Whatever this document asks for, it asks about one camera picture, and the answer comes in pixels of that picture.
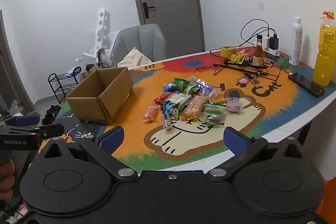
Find white spray bottle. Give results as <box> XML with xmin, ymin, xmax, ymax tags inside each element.
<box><xmin>289</xmin><ymin>17</ymin><xmax>303</xmax><ymax>66</ymax></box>

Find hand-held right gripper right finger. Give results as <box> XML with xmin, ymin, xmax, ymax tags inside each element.
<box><xmin>207</xmin><ymin>126</ymin><xmax>313</xmax><ymax>182</ymax></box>

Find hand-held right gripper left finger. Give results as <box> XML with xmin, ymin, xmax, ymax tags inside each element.
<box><xmin>33</xmin><ymin>126</ymin><xmax>138</xmax><ymax>182</ymax></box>

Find yellow tape roll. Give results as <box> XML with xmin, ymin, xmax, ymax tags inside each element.
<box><xmin>220</xmin><ymin>46</ymin><xmax>237</xmax><ymax>59</ymax></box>

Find white power strip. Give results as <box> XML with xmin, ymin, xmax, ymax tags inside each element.
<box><xmin>253</xmin><ymin>42</ymin><xmax>282</xmax><ymax>56</ymax></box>

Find brown glass bottle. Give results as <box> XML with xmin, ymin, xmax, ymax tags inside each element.
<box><xmin>252</xmin><ymin>34</ymin><xmax>264</xmax><ymax>67</ymax></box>

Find white holed rack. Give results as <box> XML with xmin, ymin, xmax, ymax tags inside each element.
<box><xmin>81</xmin><ymin>7</ymin><xmax>119</xmax><ymax>62</ymax></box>

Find orange edged cracker packet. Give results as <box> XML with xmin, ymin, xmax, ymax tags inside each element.
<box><xmin>180</xmin><ymin>96</ymin><xmax>206</xmax><ymax>121</ymax></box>

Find orange pink snack packet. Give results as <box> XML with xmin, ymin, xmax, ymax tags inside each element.
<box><xmin>142</xmin><ymin>105</ymin><xmax>160</xmax><ymax>124</ymax></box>

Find colourful cat print table mat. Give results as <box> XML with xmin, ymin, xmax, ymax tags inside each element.
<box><xmin>37</xmin><ymin>47</ymin><xmax>336</xmax><ymax>172</ymax></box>

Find slim green white snack packet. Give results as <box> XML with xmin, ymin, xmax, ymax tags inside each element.
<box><xmin>204</xmin><ymin>102</ymin><xmax>228</xmax><ymax>109</ymax></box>

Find wide green white snack packet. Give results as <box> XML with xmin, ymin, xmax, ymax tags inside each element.
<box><xmin>204</xmin><ymin>108</ymin><xmax>227</xmax><ymax>126</ymax></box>

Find black phone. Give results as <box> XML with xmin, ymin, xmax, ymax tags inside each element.
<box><xmin>288</xmin><ymin>72</ymin><xmax>325</xmax><ymax>98</ymax></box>

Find black shoe rack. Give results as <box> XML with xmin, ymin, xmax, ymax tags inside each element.
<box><xmin>48</xmin><ymin>66</ymin><xmax>82</xmax><ymax>104</ymax></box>

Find black charger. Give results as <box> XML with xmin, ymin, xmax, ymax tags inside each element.
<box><xmin>269</xmin><ymin>34</ymin><xmax>279</xmax><ymax>50</ymax></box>

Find pale purple snack packet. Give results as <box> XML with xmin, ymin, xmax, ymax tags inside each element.
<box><xmin>225</xmin><ymin>97</ymin><xmax>242</xmax><ymax>113</ymax></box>

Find orange stool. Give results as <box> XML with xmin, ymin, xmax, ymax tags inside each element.
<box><xmin>316</xmin><ymin>177</ymin><xmax>336</xmax><ymax>224</ymax></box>

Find red snack packet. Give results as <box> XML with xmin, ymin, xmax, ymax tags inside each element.
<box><xmin>153</xmin><ymin>92</ymin><xmax>174</xmax><ymax>104</ymax></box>

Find black door handle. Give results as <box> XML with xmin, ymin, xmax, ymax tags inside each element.
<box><xmin>142</xmin><ymin>2</ymin><xmax>155</xmax><ymax>20</ymax></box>

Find dark side door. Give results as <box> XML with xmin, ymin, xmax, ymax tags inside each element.
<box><xmin>0</xmin><ymin>10</ymin><xmax>36</xmax><ymax>115</ymax></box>

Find orange juice bottle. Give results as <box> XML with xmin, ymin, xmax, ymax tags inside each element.
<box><xmin>312</xmin><ymin>11</ymin><xmax>336</xmax><ymax>87</ymax></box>

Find small blue white snack packet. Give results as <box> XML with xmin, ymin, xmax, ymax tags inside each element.
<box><xmin>162</xmin><ymin>83</ymin><xmax>179</xmax><ymax>94</ymax></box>

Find black cable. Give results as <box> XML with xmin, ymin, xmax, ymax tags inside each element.
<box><xmin>209</xmin><ymin>27</ymin><xmax>277</xmax><ymax>58</ymax></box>

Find black wire rack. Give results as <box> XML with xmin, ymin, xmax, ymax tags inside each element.
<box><xmin>213</xmin><ymin>61</ymin><xmax>269</xmax><ymax>77</ymax></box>

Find black shoes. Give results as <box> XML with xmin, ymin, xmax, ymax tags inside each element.
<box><xmin>42</xmin><ymin>105</ymin><xmax>62</xmax><ymax>125</ymax></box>

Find bunch of keys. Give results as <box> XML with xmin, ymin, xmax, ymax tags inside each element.
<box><xmin>247</xmin><ymin>74</ymin><xmax>261</xmax><ymax>87</ymax></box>

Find grey chair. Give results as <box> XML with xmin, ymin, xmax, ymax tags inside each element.
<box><xmin>112</xmin><ymin>23</ymin><xmax>166</xmax><ymax>67</ymax></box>

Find red cable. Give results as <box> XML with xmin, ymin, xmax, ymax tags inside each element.
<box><xmin>240</xmin><ymin>19</ymin><xmax>271</xmax><ymax>39</ymax></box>

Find green striped snack packet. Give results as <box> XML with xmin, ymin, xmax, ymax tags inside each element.
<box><xmin>174</xmin><ymin>78</ymin><xmax>190</xmax><ymax>91</ymax></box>

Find person's left hand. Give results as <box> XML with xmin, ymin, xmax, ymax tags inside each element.
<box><xmin>0</xmin><ymin>158</ymin><xmax>15</xmax><ymax>201</ymax></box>

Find dotted cream cushion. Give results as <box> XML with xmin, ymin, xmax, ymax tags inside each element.
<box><xmin>118</xmin><ymin>47</ymin><xmax>153</xmax><ymax>67</ymax></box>

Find purple label biscuit packet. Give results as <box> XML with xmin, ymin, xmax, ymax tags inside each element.
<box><xmin>189</xmin><ymin>76</ymin><xmax>220</xmax><ymax>99</ymax></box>

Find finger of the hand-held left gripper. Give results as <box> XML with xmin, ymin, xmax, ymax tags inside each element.
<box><xmin>0</xmin><ymin>115</ymin><xmax>40</xmax><ymax>127</ymax></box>
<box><xmin>31</xmin><ymin>124</ymin><xmax>65</xmax><ymax>138</ymax></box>

